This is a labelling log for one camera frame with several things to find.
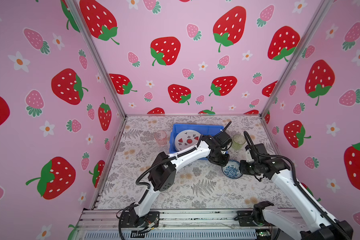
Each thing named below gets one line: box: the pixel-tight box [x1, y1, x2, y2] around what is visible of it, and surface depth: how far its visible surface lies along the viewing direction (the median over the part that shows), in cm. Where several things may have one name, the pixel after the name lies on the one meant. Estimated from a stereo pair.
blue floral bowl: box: [221, 159, 243, 179], surface depth 83 cm
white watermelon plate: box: [174, 129, 201, 152], surface depth 106 cm
